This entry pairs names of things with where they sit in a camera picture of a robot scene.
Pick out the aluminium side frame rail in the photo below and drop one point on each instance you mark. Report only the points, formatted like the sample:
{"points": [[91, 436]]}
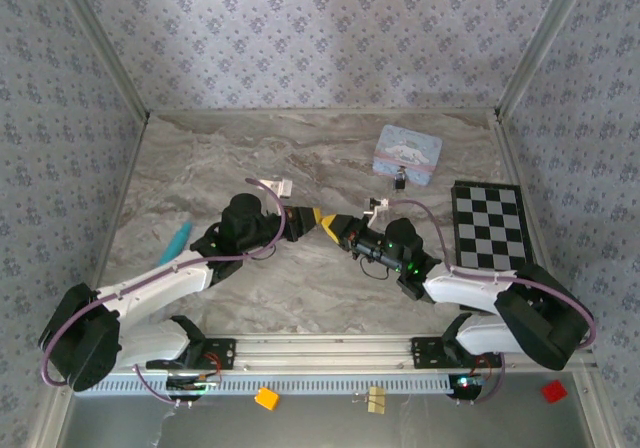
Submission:
{"points": [[122, 193], [515, 158]]}

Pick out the light blue cartoon tin box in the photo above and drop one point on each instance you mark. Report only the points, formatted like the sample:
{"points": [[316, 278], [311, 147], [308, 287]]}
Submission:
{"points": [[407, 148]]}

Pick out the teal pen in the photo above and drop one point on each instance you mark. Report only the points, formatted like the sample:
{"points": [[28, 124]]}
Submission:
{"points": [[177, 243]]}

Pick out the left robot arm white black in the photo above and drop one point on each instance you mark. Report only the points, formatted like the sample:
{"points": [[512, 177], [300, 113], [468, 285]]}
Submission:
{"points": [[150, 293]]}

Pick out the aluminium frame post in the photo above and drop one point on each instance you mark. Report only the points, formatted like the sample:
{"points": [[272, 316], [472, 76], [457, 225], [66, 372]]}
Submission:
{"points": [[105, 43], [538, 43]]}

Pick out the small black padlock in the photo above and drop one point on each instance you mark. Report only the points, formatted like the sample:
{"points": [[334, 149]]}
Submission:
{"points": [[400, 180]]}

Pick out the cream binder clip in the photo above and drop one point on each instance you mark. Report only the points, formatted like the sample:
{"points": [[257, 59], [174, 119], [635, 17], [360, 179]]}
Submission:
{"points": [[375, 400]]}

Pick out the orange plastic block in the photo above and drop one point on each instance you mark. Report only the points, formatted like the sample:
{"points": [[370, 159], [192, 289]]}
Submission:
{"points": [[266, 399]]}

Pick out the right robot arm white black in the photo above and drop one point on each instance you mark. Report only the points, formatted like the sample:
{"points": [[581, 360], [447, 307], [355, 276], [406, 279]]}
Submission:
{"points": [[465, 290]]}

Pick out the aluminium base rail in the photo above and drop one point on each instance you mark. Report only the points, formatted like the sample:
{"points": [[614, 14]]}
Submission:
{"points": [[325, 353]]}

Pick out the black grey chessboard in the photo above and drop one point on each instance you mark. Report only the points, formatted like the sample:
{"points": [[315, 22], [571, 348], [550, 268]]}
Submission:
{"points": [[490, 228]]}

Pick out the aluminium back frame rail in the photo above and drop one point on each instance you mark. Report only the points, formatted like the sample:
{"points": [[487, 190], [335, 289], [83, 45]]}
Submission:
{"points": [[325, 112]]}

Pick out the red plastic block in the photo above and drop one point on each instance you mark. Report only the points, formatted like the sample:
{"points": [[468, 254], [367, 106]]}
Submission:
{"points": [[554, 392]]}

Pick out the black base electronics board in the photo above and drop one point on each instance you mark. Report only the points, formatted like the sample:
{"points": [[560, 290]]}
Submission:
{"points": [[192, 385], [465, 384]]}

